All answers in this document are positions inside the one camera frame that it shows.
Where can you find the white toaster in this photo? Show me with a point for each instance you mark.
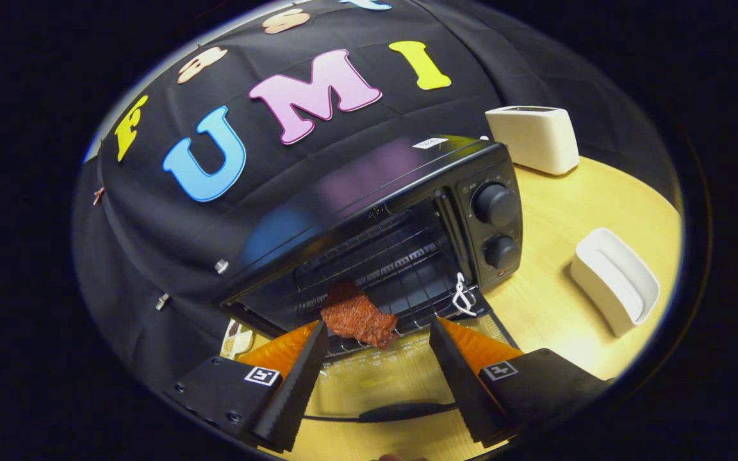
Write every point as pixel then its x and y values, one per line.
pixel 535 137

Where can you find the red-brown meat steak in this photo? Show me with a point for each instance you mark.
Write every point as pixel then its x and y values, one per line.
pixel 359 317

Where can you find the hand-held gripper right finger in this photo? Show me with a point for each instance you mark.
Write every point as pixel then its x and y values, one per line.
pixel 465 390

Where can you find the black toaster oven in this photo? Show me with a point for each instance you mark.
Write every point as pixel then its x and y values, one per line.
pixel 356 186

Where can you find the divided white snack plate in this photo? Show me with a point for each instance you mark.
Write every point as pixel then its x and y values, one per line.
pixel 236 339

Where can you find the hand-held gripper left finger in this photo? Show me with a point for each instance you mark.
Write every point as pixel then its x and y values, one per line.
pixel 292 397

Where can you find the white oblong tray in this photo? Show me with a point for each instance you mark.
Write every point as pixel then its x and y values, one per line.
pixel 612 282

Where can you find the silver clip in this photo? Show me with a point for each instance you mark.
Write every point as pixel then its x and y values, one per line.
pixel 221 266
pixel 162 301

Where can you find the pink clip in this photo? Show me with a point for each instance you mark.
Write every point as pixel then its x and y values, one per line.
pixel 98 195

